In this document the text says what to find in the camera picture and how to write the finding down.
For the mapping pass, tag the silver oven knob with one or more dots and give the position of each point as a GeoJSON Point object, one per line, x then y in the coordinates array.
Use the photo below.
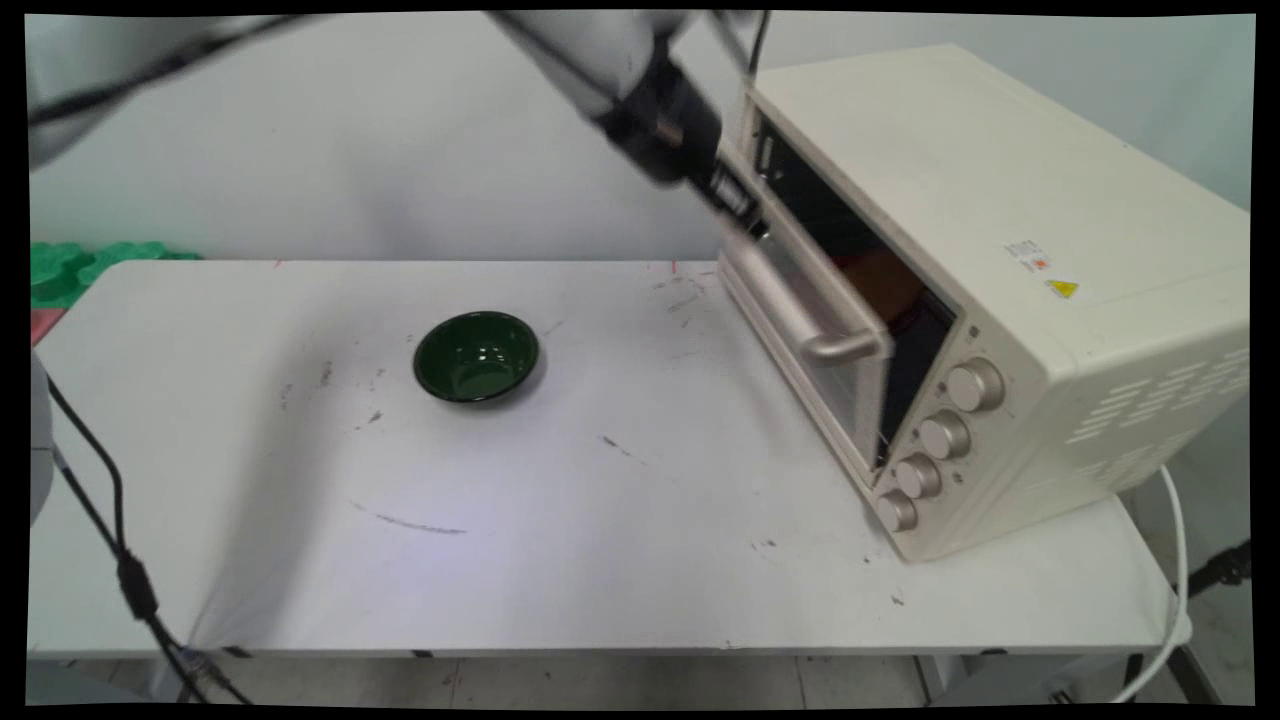
{"type": "Point", "coordinates": [896, 512]}
{"type": "Point", "coordinates": [917, 476]}
{"type": "Point", "coordinates": [944, 435]}
{"type": "Point", "coordinates": [974, 385]}

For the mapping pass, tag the dark green bowl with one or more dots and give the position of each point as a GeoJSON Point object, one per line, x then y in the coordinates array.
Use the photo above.
{"type": "Point", "coordinates": [478, 358]}

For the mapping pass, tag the cream toaster oven body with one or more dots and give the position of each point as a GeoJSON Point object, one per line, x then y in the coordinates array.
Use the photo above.
{"type": "Point", "coordinates": [1010, 180]}

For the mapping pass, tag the black tripod stand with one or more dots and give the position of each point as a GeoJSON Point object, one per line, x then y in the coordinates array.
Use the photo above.
{"type": "Point", "coordinates": [1215, 568]}

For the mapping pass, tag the orange dish inside oven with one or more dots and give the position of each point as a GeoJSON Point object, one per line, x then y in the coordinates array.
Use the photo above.
{"type": "Point", "coordinates": [882, 282]}

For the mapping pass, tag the pink foam mat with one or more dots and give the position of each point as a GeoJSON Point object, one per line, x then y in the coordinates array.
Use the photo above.
{"type": "Point", "coordinates": [44, 325]}

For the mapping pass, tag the yellow warning triangle sticker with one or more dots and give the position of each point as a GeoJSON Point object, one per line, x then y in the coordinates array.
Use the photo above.
{"type": "Point", "coordinates": [1061, 289]}

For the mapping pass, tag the green foam mat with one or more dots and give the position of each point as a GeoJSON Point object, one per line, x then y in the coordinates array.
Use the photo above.
{"type": "Point", "coordinates": [80, 268]}

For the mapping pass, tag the white label sticker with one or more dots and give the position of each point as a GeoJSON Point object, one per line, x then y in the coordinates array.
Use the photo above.
{"type": "Point", "coordinates": [1027, 255]}

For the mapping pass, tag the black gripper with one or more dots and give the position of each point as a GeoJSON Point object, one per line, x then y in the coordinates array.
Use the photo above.
{"type": "Point", "coordinates": [665, 120]}

